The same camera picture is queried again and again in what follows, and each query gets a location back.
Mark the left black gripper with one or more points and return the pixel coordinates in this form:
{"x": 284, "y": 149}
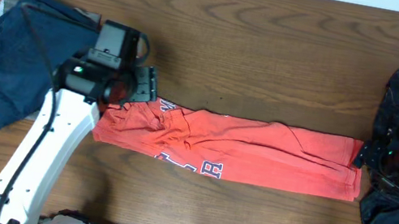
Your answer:
{"x": 146, "y": 84}

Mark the folded navy blue garment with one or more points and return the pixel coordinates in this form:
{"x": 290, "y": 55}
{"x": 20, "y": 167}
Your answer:
{"x": 34, "y": 33}

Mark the red orange t-shirt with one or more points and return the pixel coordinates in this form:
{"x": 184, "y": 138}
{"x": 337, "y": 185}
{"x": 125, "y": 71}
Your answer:
{"x": 240, "y": 150}

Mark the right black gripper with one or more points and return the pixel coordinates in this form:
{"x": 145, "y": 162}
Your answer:
{"x": 370, "y": 154}

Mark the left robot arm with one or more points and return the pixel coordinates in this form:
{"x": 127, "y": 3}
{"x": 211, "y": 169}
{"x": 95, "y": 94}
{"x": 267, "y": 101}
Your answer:
{"x": 112, "y": 72}

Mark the black patterned shirt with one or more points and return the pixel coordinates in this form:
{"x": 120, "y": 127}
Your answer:
{"x": 381, "y": 204}

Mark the folded grey garment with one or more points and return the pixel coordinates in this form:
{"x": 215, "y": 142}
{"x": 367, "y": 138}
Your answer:
{"x": 6, "y": 5}

